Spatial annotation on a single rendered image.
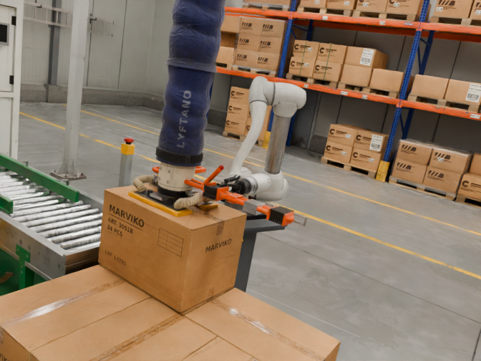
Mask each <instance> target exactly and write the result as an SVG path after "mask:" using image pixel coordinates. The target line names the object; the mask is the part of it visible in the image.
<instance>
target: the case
mask: <svg viewBox="0 0 481 361"><path fill-rule="evenodd" d="M131 191H138V190H137V188H136V187H135V186H124V187H119V188H109V189H105V195H104V203H103V212H102V226H101V234H100V243H99V258H98V262H99V263H100V264H102V265H103V266H105V267H107V268H108V269H110V270H112V271H113V272H114V273H116V274H118V275H120V276H121V277H123V278H124V279H126V280H128V281H130V282H131V283H133V284H134V285H136V286H137V287H139V288H141V289H143V290H144V291H146V292H147V293H149V294H151V295H153V296H154V297H155V298H157V299H159V300H160V301H162V302H164V303H165V304H167V305H168V306H170V307H172V308H173V309H175V310H177V311H178V312H180V313H181V312H184V311H185V310H187V309H189V308H191V307H194V306H195V305H197V304H199V303H201V302H204V301H205V300H207V299H209V298H211V297H214V296H215V295H217V294H219V293H221V292H224V291H225V290H227V289H230V288H231V287H234V285H235V277H236V273H237V268H238V261H239V256H240V252H241V244H242V240H243V232H244V228H245V224H246V216H247V214H246V213H243V212H241V211H238V210H235V209H234V208H231V207H228V206H225V205H223V204H221V203H218V202H215V201H213V202H214V203H217V204H218V207H217V208H212V209H209V210H206V211H204V210H203V209H201V208H198V207H195V206H191V207H186V208H189V209H190V210H192V211H193V212H192V214H189V215H185V216H180V217H176V216H173V215H171V214H169V213H166V212H164V211H162V210H160V209H158V208H156V207H153V206H151V205H149V204H146V203H144V202H142V201H139V200H137V199H136V198H133V197H131V196H129V195H128V192H131Z"/></svg>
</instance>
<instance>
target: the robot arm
mask: <svg viewBox="0 0 481 361"><path fill-rule="evenodd" d="M248 100H249V108H250V111H251V119H252V123H251V128H250V130H249V132H248V134H247V136H246V138H245V140H244V141H243V144H242V146H241V147H240V149H239V151H238V153H237V154H236V156H235V158H234V160H233V163H232V166H231V168H230V173H229V174H228V175H227V176H226V178H225V179H224V181H223V182H222V183H221V184H219V186H214V187H213V188H215V189H216V190H217V188H223V187H227V186H229V191H228V192H230V193H237V194H240V195H242V196H243V197H244V198H248V196H253V197H254V198H256V200H257V201H280V200H283V199H284V198H285V197H286V196H287V195H288V191H289V185H288V181H287V180H286V179H285V178H283V173H282V172H281V164H282V160H283V154H284V150H285V146H286V140H287V136H288V129H289V125H290V121H291V117H292V116H293V115H294V113H295V111H297V109H301V108H302V107H303V106H304V105H305V103H306V91H305V90H303V89H302V88H300V87H299V86H297V85H292V84H289V83H283V82H269V81H268V80H267V79H266V78H265V77H261V76H259V77H255V78H254V80H253V81H252V83H251V87H250V89H249V96H248ZM269 105H270V106H273V112H274V116H273V124H272V128H271V136H270V140H269V144H268V152H267V156H266V163H265V168H263V169H262V170H261V171H260V173H256V174H252V172H251V171H250V170H249V169H247V168H244V167H242V164H243V162H244V160H245V159H246V157H247V156H248V154H249V152H250V151H251V149H252V147H253V146H254V144H255V142H256V141H257V139H258V137H259V135H260V134H261V131H262V128H263V123H264V119H265V115H266V109H267V106H269ZM221 201H222V202H224V203H222V204H223V205H225V206H228V207H231V208H234V209H235V210H238V211H241V212H243V213H248V212H246V211H243V206H242V205H240V204H233V203H230V202H227V201H226V199H224V200H221Z"/></svg>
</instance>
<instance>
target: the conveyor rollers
mask: <svg viewBox="0 0 481 361"><path fill-rule="evenodd" d="M0 194H2V195H4V196H6V197H7V198H10V199H11V200H13V201H14V213H13V214H7V213H5V212H4V211H2V210H1V209H0V211H1V212H3V213H5V214H6V215H7V216H10V217H11V218H13V219H14V220H16V221H18V222H19V223H21V224H23V225H25V226H26V227H27V228H30V229H31V230H32V231H34V232H36V233H38V234H39V235H41V236H43V237H44V238H46V239H47V240H49V241H51V242H52V243H54V244H56V245H57V246H59V247H61V248H62V249H64V250H65V251H67V252H70V251H75V250H77V249H82V248H85V247H88V246H93V245H96V244H99V243H100V234H101V226H102V213H99V209H98V208H93V209H92V207H91V206H90V205H89V204H87V205H84V204H83V201H79V202H78V203H75V202H73V201H71V200H69V199H67V198H65V197H63V196H61V195H59V194H57V193H55V192H53V191H51V190H49V189H47V188H45V187H43V186H41V185H39V184H37V183H35V182H33V181H31V180H29V179H27V178H25V177H23V176H21V175H19V174H17V173H15V172H13V171H11V170H9V169H7V168H5V167H3V166H1V165H0Z"/></svg>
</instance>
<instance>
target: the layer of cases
mask: <svg viewBox="0 0 481 361"><path fill-rule="evenodd" d="M340 343H341V341H339V340H338V339H336V338H334V337H332V336H330V335H328V334H326V333H324V332H322V331H320V330H318V329H316V328H314V327H312V326H310V325H308V324H306V323H304V322H302V321H300V320H298V319H296V318H294V317H292V316H290V315H288V314H286V313H285V312H282V311H281V310H279V309H276V308H275V307H272V306H271V305H269V304H266V303H265V302H262V301H261V300H259V299H256V298H255V297H252V296H251V295H249V294H246V293H245V292H242V291H241V290H239V289H236V288H234V287H231V288H230V289H227V290H225V291H224V292H221V293H219V294H217V295H215V296H214V297H211V298H209V299H207V300H205V301H204V302H201V303H199V304H197V305H195V306H194V307H191V308H189V309H187V310H185V311H184V312H181V313H180V312H178V311H177V310H175V309H173V308H172V307H170V306H168V305H167V304H165V303H164V302H162V301H160V300H159V299H157V298H155V297H154V296H153V295H151V294H149V293H147V292H146V291H144V290H143V289H141V288H139V287H137V286H136V285H134V284H133V283H131V282H130V281H128V280H126V279H124V278H123V277H121V276H120V275H118V274H116V273H114V272H113V271H112V270H110V269H108V268H107V267H105V266H103V265H102V264H99V265H96V266H92V267H90V268H87V269H83V270H81V271H76V272H74V273H71V274H68V275H65V276H61V277H59V278H56V279H52V280H49V281H46V282H43V283H41V284H37V285H34V286H31V287H27V288H25V289H21V290H19V291H16V292H12V293H9V294H5V295H3V296H0V361H336V357H337V354H338V351H339V346H340Z"/></svg>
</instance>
